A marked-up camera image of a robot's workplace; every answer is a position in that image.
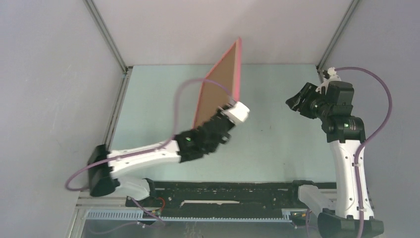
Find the white slotted cable duct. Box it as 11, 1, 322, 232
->
85, 209, 291, 223

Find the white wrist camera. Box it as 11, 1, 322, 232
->
221, 102, 250, 125
315, 67, 341, 95

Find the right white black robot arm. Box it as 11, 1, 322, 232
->
286, 81, 384, 238

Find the aluminium corner post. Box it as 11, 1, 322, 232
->
316, 0, 362, 72
83, 0, 128, 74

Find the aluminium rail front beam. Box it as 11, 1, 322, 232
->
75, 191, 129, 210

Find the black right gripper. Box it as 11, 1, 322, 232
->
284, 82, 330, 119

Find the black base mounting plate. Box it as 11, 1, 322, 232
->
138, 181, 307, 219

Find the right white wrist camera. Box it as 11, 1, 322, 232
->
315, 67, 341, 95

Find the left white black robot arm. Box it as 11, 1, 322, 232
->
87, 110, 236, 207

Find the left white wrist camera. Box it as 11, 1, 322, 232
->
221, 102, 250, 125

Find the right aluminium corner post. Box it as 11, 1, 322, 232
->
316, 0, 362, 72

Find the left aluminium corner post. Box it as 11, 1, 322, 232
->
83, 0, 128, 74

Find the pink wooden picture frame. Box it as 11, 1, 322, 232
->
192, 37, 243, 129

